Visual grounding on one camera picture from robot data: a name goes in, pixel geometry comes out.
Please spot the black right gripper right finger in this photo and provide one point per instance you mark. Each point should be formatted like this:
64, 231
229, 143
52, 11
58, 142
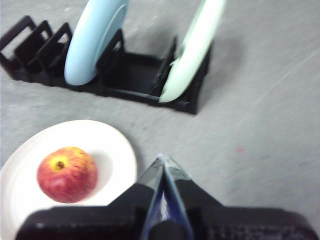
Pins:
237, 222

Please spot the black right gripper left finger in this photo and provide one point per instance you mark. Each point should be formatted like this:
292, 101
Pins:
100, 222

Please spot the red apple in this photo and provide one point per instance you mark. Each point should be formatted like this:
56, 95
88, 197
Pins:
67, 177

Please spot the cream plate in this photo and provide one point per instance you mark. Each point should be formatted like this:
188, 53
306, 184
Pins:
22, 195

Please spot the black plate rack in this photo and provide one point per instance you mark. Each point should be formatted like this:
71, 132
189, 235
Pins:
135, 70

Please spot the blue plate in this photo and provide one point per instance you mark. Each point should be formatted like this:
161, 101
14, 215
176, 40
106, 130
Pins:
85, 50

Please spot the green plate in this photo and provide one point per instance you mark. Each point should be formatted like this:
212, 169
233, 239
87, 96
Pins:
192, 55

